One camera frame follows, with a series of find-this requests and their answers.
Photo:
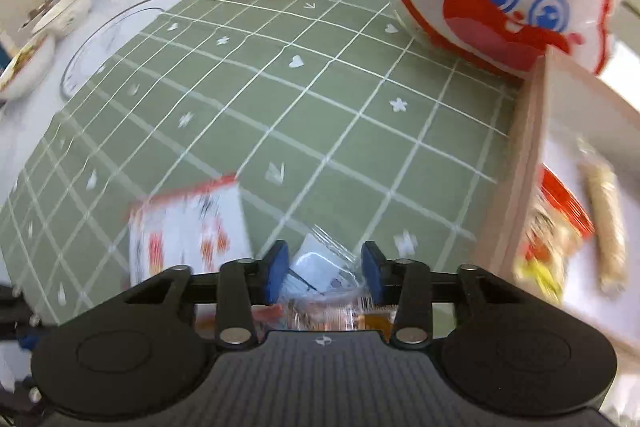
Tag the green checked tablecloth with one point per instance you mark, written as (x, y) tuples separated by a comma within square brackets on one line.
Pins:
[(310, 117)]

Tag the white patterned bowl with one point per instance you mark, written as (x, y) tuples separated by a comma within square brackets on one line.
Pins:
[(65, 12)]

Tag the snack packets inside box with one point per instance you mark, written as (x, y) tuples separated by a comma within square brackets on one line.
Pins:
[(545, 232)]

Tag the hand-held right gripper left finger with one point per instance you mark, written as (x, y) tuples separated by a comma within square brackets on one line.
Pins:
[(274, 272)]

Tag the white red snack packet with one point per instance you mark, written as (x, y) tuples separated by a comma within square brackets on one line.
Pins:
[(185, 227)]

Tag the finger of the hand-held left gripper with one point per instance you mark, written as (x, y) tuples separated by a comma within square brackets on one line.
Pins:
[(22, 332)]

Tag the clear snack packet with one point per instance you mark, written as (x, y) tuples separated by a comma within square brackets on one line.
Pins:
[(315, 269)]

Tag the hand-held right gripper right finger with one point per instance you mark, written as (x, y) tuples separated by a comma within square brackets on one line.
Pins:
[(372, 272)]

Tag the pink cardboard box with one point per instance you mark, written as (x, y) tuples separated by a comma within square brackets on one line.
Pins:
[(520, 167)]

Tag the beige snack bar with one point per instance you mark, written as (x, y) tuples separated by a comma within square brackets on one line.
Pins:
[(607, 217)]

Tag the round glass plate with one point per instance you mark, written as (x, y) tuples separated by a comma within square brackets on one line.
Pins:
[(125, 22)]

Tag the white bowl with food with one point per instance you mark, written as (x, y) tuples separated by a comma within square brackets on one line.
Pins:
[(30, 72)]

